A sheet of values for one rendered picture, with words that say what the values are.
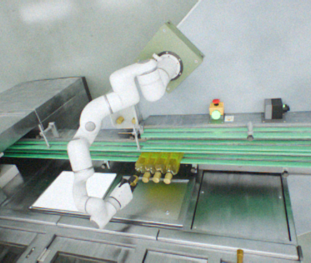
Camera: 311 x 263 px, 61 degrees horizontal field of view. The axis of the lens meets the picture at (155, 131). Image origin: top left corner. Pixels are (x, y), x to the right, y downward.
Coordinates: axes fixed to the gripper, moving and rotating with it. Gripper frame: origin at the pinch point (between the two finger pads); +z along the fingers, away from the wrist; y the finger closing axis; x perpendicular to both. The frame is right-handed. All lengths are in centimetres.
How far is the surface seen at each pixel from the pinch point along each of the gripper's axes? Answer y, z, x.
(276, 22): 59, 60, -55
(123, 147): 4.6, 19.9, 20.2
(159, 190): -12.7, 10.5, -7.1
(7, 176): -9, -17, 99
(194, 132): 13.1, 32.8, -21.2
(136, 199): -12.5, 0.1, 1.7
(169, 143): 5.9, 29.6, -6.4
